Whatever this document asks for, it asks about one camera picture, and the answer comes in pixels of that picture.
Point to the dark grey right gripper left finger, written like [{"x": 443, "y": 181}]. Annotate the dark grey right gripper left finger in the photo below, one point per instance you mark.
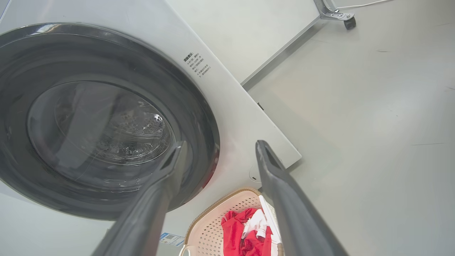
[{"x": 145, "y": 213}]

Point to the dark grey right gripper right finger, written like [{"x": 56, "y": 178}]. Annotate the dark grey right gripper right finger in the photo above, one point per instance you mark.
[{"x": 295, "y": 217}]

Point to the beige perforated laundry basket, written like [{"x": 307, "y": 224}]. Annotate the beige perforated laundry basket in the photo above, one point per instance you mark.
[{"x": 208, "y": 231}]

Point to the blue energy label sticker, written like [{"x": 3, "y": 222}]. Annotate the blue energy label sticker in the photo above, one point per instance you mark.
[{"x": 171, "y": 239}]

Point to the white garment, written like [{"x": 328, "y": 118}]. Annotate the white garment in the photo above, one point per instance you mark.
[{"x": 256, "y": 222}]

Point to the red garment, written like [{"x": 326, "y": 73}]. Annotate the red garment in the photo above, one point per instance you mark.
[{"x": 233, "y": 231}]

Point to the dark round washing machine door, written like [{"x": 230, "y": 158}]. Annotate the dark round washing machine door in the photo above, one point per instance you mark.
[{"x": 89, "y": 124}]

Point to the white front-load washing machine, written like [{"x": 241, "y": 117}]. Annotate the white front-load washing machine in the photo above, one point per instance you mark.
[{"x": 233, "y": 117}]

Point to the white partition board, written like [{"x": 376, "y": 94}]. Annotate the white partition board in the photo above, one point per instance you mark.
[{"x": 241, "y": 32}]

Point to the grey metal leg with caster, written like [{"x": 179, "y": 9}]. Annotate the grey metal leg with caster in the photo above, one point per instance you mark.
[{"x": 332, "y": 13}]

